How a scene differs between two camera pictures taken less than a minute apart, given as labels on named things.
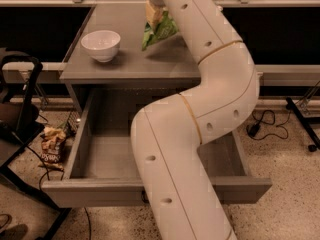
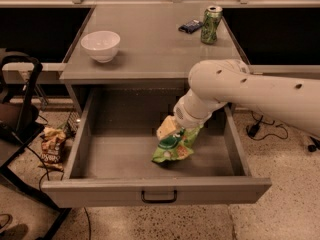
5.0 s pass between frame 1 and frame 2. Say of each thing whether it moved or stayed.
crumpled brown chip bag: stayed
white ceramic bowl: stayed
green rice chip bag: moved
